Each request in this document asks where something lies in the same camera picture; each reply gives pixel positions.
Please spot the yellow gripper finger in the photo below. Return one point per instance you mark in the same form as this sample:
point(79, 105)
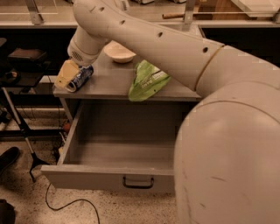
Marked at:
point(67, 72)

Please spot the blue pepsi can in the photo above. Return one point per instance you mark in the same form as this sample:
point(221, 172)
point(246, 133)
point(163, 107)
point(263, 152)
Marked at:
point(80, 78)

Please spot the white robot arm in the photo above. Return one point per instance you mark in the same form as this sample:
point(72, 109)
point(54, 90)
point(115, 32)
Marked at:
point(227, 152)

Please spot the open grey top drawer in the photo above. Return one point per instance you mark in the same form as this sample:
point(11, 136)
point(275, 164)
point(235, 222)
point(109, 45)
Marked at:
point(112, 139)

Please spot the black box on stand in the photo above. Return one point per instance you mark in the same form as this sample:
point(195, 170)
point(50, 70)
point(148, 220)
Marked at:
point(34, 55)

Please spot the grey cabinet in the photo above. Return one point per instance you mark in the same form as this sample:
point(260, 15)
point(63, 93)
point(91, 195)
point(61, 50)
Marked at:
point(111, 81)

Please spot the white bowl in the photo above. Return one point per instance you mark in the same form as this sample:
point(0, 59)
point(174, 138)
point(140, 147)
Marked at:
point(118, 53)

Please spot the black stand with legs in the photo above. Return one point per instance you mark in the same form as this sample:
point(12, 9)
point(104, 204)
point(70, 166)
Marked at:
point(26, 132)

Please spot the green chip bag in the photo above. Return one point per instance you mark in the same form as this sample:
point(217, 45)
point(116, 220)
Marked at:
point(148, 81)

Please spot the black shoe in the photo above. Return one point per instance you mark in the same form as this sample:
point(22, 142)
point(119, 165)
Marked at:
point(8, 158)

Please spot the wooden stick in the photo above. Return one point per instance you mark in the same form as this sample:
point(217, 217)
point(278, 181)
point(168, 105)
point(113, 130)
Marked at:
point(172, 15)

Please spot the black drawer handle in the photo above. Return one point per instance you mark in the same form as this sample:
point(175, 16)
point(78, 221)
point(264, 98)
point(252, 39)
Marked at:
point(142, 184)

